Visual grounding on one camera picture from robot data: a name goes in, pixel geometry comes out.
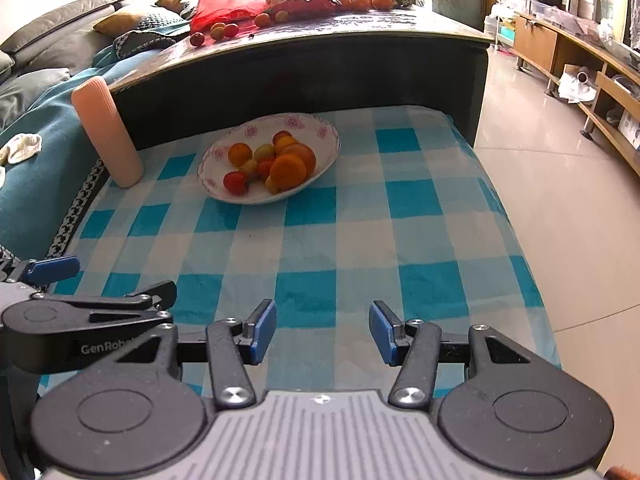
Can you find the white floral plate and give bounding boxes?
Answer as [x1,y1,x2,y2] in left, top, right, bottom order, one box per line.
[196,114,342,205]

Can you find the mustard cushion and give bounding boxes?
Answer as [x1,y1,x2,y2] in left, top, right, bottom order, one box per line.
[93,10,151,36]

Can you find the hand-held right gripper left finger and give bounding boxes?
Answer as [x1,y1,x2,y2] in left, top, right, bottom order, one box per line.
[85,299,278,408]

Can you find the grey sofa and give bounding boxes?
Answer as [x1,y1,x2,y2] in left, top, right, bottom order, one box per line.
[0,0,176,126]

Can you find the teal blanket houndstooth trim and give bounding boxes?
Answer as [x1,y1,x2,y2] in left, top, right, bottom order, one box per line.
[0,45,191,261]

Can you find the red tomato with stem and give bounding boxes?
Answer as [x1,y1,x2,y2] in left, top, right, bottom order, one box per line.
[223,171,249,196]

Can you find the blue white checkered tablecloth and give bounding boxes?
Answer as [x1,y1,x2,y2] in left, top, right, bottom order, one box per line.
[37,105,563,401]

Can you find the dark patterned cushion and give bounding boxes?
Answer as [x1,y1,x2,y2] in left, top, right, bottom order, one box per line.
[114,30,176,58]

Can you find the large red tomato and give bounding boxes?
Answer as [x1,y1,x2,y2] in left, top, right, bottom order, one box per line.
[285,143,317,173]

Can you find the pink ribbed cylinder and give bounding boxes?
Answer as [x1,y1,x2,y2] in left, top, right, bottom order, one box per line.
[71,77,143,189]

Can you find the white storage cart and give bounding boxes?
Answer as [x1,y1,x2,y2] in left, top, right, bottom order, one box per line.
[484,2,518,51]

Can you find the dark coffee table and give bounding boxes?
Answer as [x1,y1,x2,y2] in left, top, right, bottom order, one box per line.
[107,2,496,151]

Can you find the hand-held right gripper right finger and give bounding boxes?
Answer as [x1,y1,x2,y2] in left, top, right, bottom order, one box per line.
[368,300,561,408]

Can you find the wooden tv cabinet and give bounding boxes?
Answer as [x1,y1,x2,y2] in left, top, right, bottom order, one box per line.
[512,10,640,176]

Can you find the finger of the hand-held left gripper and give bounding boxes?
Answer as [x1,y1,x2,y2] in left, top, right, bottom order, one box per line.
[32,281,178,333]
[0,255,81,286]

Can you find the cream cloth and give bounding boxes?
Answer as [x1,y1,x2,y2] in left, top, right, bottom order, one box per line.
[0,132,43,166]

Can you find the white device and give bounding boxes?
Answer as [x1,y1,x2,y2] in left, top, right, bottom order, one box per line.
[557,65,598,105]

